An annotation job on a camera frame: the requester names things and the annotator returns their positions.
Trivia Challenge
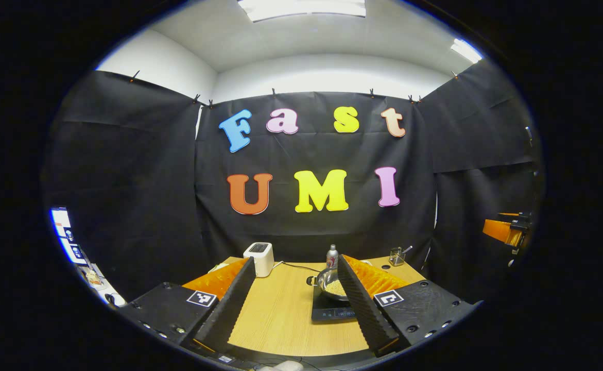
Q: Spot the white toaster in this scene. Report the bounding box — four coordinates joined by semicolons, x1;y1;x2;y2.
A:
243;242;274;278

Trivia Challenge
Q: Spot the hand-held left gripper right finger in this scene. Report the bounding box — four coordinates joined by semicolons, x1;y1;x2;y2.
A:
336;254;479;357

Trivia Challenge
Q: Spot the large ceiling light panel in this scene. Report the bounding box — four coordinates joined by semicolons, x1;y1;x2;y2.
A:
237;0;367;22

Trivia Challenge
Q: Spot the black induction cooktop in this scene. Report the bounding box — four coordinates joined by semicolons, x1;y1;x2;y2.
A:
312;286;357;323

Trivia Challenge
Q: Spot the small ceiling light panel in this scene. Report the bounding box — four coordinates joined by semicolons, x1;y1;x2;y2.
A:
451;39;483;63

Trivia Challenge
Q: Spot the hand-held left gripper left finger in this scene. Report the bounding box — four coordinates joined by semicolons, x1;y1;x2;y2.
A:
118;257;257;356

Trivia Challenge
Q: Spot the black power cable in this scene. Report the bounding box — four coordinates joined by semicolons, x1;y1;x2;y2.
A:
275;262;322;274

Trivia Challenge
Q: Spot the stainless steel pot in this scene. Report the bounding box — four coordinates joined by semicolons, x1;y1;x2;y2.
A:
306;267;348;302

